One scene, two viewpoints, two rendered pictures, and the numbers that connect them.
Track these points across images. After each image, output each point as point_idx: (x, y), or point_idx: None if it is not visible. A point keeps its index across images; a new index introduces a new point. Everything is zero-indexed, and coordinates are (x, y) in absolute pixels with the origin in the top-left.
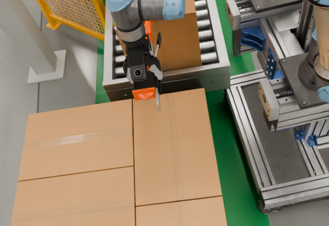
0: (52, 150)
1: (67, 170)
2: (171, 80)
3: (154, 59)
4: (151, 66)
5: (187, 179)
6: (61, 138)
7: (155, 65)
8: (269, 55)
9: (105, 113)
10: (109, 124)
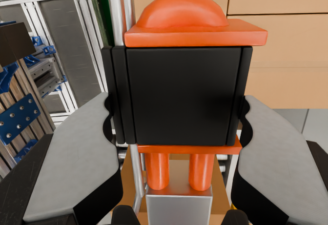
0: None
1: (321, 20)
2: None
3: None
4: (77, 199)
5: None
6: (315, 70)
7: (32, 196)
8: (10, 132)
9: (252, 94)
10: (249, 79)
